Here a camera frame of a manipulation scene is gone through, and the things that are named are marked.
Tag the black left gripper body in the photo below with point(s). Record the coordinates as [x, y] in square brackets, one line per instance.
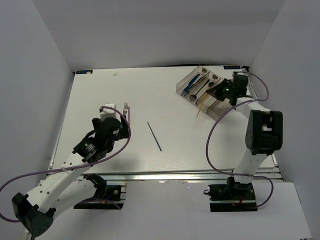
[123, 132]

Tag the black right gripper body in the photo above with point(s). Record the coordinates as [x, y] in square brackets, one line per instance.
[223, 90]

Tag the orange chopstick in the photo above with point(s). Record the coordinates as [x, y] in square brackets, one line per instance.
[202, 103]

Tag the green handled fork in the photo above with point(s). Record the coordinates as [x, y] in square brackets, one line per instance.
[125, 108]

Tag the black steak knife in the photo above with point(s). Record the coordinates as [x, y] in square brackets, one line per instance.
[198, 82]

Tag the black spoon long handle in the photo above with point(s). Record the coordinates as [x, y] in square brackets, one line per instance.
[193, 97]

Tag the blue knife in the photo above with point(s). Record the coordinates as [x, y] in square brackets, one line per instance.
[191, 82]

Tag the blue chopstick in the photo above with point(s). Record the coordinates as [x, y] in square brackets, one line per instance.
[154, 136]

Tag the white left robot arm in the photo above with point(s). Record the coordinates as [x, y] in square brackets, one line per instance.
[38, 208]

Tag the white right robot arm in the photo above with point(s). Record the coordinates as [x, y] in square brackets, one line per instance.
[264, 132]

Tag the right blue corner marker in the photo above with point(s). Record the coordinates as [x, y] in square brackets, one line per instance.
[231, 67]

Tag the blue corner marker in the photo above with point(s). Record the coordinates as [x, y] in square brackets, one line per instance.
[84, 72]
[231, 67]

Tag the smoky clear divided organizer tray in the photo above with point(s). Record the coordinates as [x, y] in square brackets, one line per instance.
[193, 88]

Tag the left blue corner marker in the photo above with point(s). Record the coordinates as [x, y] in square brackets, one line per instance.
[84, 72]

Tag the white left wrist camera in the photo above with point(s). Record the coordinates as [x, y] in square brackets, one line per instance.
[106, 112]

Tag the aluminium table edge rail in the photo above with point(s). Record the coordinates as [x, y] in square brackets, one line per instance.
[200, 175]

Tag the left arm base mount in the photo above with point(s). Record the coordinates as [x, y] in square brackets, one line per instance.
[107, 196]

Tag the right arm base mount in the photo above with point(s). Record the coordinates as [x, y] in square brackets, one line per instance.
[231, 197]

